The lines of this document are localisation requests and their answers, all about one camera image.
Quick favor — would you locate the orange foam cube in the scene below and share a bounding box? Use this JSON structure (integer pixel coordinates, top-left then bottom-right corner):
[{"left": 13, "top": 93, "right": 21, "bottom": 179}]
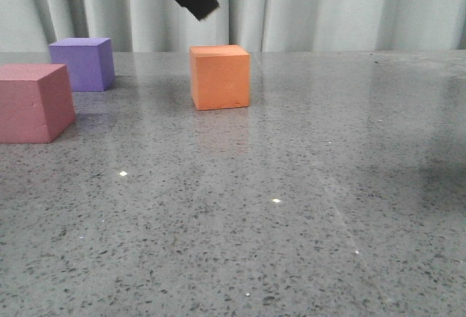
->
[{"left": 189, "top": 45, "right": 250, "bottom": 110}]

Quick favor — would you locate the grey pleated curtain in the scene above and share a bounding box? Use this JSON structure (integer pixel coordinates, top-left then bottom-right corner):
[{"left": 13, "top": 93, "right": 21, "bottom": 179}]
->
[{"left": 1, "top": 0, "right": 465, "bottom": 52}]

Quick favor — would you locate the purple foam cube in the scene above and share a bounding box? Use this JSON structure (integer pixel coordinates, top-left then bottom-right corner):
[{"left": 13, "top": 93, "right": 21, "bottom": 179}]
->
[{"left": 48, "top": 37, "right": 115, "bottom": 92}]

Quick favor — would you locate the pink foam cube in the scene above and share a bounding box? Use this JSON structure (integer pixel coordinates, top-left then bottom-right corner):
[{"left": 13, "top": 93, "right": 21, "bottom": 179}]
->
[{"left": 1, "top": 63, "right": 76, "bottom": 144}]

